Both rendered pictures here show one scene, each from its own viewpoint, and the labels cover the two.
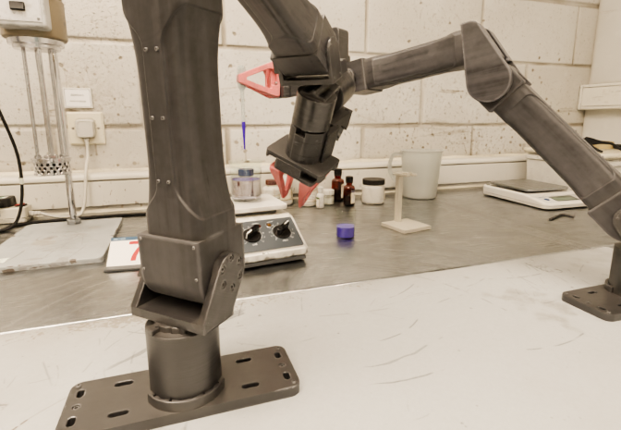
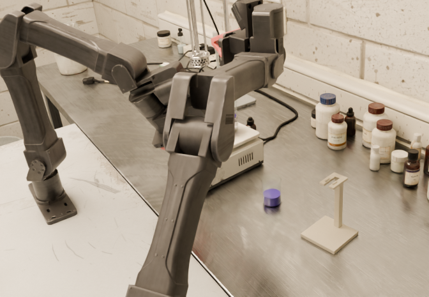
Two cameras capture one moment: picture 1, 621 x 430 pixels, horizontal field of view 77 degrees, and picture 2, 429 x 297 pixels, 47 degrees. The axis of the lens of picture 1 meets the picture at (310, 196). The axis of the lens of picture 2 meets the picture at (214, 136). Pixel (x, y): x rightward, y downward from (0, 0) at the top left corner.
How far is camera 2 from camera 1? 117 cm
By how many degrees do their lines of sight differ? 76
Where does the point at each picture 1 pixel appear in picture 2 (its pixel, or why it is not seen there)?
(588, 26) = not seen: outside the picture
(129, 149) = (298, 41)
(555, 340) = not seen: outside the picture
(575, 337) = not seen: outside the picture
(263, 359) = (66, 209)
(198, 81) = (17, 98)
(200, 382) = (37, 196)
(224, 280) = (33, 168)
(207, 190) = (27, 135)
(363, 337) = (90, 236)
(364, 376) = (57, 240)
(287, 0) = (70, 53)
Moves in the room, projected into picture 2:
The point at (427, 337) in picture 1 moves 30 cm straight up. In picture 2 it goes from (90, 258) to (54, 124)
